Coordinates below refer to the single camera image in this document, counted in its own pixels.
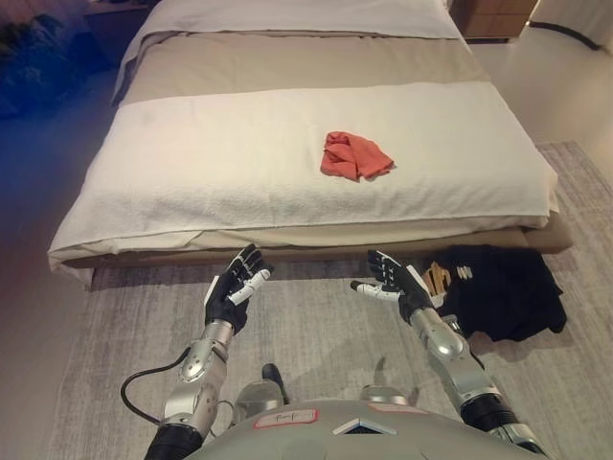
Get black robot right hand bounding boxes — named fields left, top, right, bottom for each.
left=351, top=248, right=444, bottom=325

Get white terry blanket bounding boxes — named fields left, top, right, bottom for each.
left=47, top=81, right=560, bottom=264

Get dark bedside cabinet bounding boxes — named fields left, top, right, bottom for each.
left=80, top=0, right=150, bottom=78

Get beige upholstered bed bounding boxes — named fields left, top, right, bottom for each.
left=47, top=0, right=574, bottom=291

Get silver robot left leg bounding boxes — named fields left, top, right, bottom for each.
left=235, top=362, right=289, bottom=411

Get wooden nightstand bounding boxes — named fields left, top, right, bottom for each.
left=462, top=0, right=534, bottom=39

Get white duvet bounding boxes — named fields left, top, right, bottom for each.
left=114, top=0, right=473, bottom=92

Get red cloth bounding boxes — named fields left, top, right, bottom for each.
left=319, top=130, right=397, bottom=182

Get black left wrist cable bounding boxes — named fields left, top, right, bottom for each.
left=120, top=348, right=193, bottom=426

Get grey woven rug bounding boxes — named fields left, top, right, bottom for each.
left=61, top=140, right=613, bottom=460

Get beige bed sheet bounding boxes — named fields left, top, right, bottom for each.
left=112, top=32, right=492, bottom=107

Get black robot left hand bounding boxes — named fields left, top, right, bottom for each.
left=204, top=242, right=275, bottom=335

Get silver robot right leg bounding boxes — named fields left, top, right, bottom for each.
left=357, top=381, right=409, bottom=408

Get grey robot torso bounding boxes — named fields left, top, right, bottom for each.
left=189, top=401, right=531, bottom=460

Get silver robot leg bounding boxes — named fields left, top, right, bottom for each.
left=235, top=362, right=289, bottom=411
left=357, top=381, right=409, bottom=408

